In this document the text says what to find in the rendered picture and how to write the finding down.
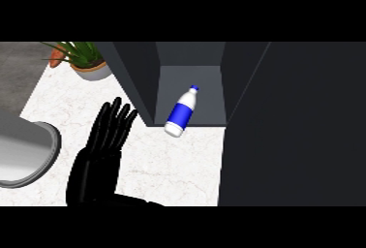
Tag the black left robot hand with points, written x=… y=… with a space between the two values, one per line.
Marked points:
x=97 y=161

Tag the white and blue water bottle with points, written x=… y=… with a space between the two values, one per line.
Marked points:
x=181 y=111

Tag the dark grey open cabinet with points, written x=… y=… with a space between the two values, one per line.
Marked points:
x=190 y=93

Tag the dark grey cabinet door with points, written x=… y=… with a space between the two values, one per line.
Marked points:
x=295 y=129

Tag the grey sink basin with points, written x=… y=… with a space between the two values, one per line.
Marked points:
x=23 y=151

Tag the potted green plant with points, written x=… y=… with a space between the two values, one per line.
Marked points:
x=85 y=61

